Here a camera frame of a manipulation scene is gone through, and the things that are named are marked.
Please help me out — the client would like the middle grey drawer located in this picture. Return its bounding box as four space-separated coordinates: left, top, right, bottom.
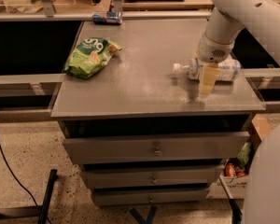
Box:
81 165 223 189

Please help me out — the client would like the black floor cable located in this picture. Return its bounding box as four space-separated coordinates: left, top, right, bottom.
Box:
0 121 52 224

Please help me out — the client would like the bottom grey drawer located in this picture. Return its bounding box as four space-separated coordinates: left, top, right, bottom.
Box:
91 188 208 206

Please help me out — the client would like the green snack bag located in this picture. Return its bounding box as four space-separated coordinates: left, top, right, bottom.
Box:
64 37 121 79

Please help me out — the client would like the grey drawer cabinet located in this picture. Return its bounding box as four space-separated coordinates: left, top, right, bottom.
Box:
51 19 264 194

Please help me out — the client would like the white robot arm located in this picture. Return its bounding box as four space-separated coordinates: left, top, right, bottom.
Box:
196 0 280 224

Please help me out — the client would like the cardboard box with groceries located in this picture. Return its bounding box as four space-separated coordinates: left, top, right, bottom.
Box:
221 115 272 199

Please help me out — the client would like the green packet in box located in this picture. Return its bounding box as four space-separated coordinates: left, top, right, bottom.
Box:
237 142 252 167

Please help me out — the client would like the top grey drawer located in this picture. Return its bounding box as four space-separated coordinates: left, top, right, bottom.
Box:
63 132 249 164

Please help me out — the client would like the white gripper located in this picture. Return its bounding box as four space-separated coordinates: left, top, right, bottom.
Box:
196 34 234 94

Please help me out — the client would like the grey drawer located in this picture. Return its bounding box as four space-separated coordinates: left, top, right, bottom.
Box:
63 132 249 164
81 165 223 189
91 188 208 206

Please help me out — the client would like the clear plastic water bottle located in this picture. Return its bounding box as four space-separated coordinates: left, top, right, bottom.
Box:
173 56 241 81

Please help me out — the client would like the black handled tool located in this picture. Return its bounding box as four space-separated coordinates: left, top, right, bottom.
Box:
219 175 242 224

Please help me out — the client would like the black metal stand leg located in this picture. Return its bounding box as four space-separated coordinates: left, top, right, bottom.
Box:
0 169 58 224

